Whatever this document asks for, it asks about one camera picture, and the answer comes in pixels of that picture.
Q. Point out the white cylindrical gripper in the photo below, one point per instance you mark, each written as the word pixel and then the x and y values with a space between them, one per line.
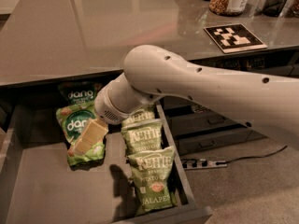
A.
pixel 105 108

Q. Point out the green dang chip bag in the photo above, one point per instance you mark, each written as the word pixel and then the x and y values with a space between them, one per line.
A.
pixel 72 120
pixel 79 92

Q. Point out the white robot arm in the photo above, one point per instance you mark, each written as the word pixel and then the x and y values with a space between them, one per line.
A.
pixel 264 103

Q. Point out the front Kettle jalapeno chip bag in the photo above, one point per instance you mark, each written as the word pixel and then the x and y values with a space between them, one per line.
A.
pixel 150 172

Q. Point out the open grey top drawer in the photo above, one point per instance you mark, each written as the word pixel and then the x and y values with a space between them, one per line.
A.
pixel 38 187

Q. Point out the lower right grey drawer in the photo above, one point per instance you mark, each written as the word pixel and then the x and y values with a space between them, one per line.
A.
pixel 214 140

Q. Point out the middle right grey drawer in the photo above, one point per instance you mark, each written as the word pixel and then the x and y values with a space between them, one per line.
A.
pixel 190 120

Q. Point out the grey power strip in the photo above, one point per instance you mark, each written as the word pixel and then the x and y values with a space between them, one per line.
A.
pixel 202 164

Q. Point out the black white fiducial marker tile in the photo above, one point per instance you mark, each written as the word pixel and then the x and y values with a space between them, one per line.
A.
pixel 232 38

